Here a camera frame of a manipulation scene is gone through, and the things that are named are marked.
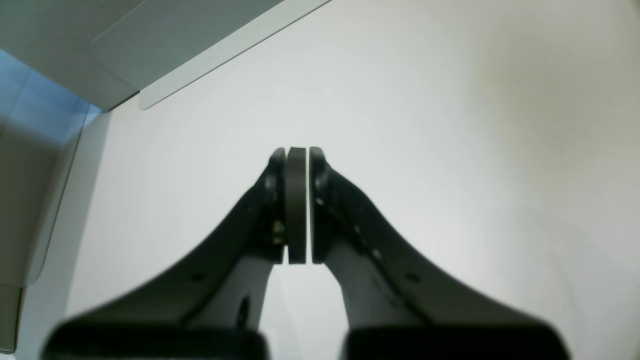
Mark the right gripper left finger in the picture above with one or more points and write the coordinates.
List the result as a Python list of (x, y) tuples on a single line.
[(207, 306)]

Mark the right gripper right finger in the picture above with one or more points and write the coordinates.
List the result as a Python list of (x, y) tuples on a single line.
[(398, 304)]

